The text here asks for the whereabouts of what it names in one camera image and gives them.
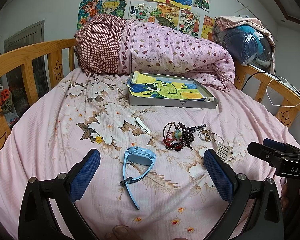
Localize white hair clip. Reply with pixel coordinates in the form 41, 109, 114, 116
135, 117, 151, 133

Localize children drawings on wall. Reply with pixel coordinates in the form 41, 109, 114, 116
77, 0, 215, 40

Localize pink dotted rolled quilt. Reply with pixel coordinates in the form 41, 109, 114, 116
75, 14, 235, 91

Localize wooden bed rail right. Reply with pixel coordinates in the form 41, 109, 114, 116
234, 61, 300, 128

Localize blue bundle in plastic bag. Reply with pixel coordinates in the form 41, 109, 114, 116
212, 17, 273, 68

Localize grey rectangular hair clip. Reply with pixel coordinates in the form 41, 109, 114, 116
216, 142, 233, 162

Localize light blue smart watch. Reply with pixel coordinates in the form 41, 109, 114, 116
119, 146, 157, 210

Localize silver and gold rings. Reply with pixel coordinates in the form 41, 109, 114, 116
198, 128, 225, 144

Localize grey door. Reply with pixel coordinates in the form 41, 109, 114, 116
4, 21, 49, 116

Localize frog drawing paper in tray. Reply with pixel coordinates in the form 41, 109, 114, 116
127, 72, 207, 101

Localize dark beaded necklace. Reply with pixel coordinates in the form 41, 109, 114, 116
166, 122, 196, 152

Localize pink floral bed sheet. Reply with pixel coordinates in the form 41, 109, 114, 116
0, 69, 297, 239

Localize operator hand fingertips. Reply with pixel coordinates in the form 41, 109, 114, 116
104, 225, 142, 240

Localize wooden bed rail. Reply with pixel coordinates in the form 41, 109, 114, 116
234, 61, 300, 128
0, 38, 77, 162

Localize black white patterned hair tie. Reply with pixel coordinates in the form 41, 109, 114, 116
188, 123, 207, 133

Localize white cable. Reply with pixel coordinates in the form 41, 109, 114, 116
265, 76, 300, 108

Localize black cable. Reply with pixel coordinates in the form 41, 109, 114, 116
240, 71, 300, 94

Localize red cord bracelet with bead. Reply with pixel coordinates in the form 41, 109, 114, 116
162, 121, 184, 150

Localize wooden bed rail left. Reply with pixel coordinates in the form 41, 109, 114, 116
0, 38, 77, 162

